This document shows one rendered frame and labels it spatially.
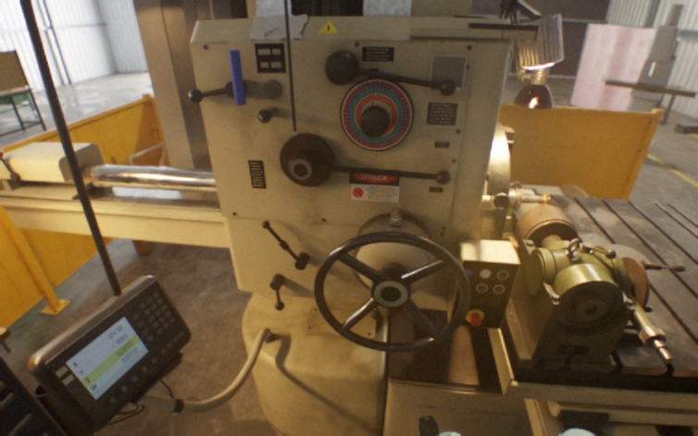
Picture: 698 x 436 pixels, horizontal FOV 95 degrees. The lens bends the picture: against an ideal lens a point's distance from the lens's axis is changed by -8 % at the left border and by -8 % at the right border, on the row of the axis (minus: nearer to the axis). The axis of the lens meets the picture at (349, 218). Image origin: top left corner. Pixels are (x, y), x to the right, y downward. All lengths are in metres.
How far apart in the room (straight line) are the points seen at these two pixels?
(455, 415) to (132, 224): 1.65
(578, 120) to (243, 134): 3.17
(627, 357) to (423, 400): 0.78
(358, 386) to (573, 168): 2.96
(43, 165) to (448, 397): 1.98
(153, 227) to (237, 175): 0.77
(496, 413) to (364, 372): 0.60
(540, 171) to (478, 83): 2.92
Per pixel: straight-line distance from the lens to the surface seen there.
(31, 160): 1.98
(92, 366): 1.02
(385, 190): 0.96
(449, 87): 0.82
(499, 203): 0.95
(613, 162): 4.02
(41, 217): 2.17
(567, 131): 3.72
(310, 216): 1.03
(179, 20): 1.80
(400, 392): 1.65
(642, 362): 1.43
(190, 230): 1.64
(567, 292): 1.13
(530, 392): 1.32
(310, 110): 0.92
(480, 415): 1.78
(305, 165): 0.88
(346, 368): 1.61
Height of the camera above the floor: 1.90
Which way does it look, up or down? 30 degrees down
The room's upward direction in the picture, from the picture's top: straight up
